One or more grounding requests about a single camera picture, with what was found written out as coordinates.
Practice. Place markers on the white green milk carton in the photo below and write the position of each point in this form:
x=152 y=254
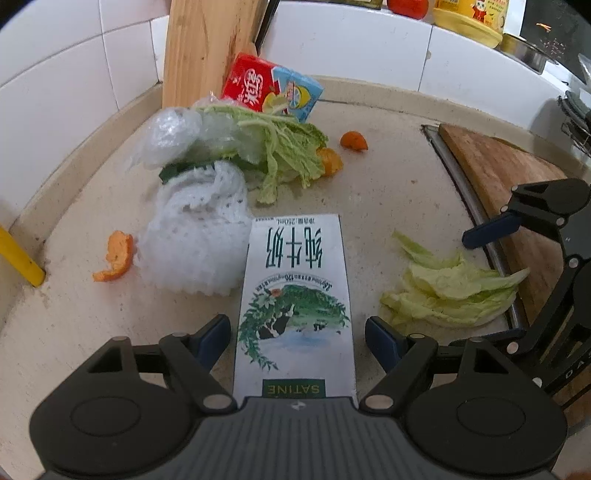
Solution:
x=295 y=286

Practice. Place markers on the dark green vegetable scrap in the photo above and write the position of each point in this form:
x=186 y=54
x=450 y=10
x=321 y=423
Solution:
x=168 y=171

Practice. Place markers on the metal dish rack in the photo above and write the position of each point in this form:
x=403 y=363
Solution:
x=577 y=124

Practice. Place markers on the orange peel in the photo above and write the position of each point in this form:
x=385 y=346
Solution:
x=117 y=258
x=354 y=141
x=331 y=162

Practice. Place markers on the wooden knife block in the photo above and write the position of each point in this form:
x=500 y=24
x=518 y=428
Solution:
x=203 y=46

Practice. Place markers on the yellow bottle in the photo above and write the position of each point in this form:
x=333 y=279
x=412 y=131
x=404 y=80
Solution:
x=471 y=18

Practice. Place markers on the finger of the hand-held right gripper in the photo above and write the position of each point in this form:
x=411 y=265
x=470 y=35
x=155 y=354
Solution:
x=554 y=304
x=489 y=228

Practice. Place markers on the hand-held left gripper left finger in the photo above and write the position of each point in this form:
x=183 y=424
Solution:
x=214 y=337

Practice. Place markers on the metal pot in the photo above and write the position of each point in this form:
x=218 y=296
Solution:
x=526 y=53

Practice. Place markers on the red blue drink carton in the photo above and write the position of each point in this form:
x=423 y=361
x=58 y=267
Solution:
x=258 y=83

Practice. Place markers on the red tomato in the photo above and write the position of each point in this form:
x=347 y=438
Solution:
x=407 y=7

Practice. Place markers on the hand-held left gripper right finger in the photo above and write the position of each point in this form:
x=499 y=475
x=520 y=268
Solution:
x=381 y=341

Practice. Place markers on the wooden cutting board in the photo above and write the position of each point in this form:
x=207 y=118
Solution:
x=503 y=170

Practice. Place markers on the white foam fruit net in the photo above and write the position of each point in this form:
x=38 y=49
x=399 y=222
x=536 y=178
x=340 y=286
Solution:
x=198 y=230

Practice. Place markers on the yellow pipe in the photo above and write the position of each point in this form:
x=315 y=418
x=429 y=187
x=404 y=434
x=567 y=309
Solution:
x=18 y=258

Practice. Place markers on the clear plastic wrap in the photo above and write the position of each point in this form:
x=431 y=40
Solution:
x=171 y=131

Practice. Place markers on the napa cabbage leaf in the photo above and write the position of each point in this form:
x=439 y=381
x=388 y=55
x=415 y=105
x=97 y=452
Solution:
x=443 y=290

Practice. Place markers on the napa cabbage leaves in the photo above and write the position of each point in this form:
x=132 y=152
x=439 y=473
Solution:
x=277 y=147

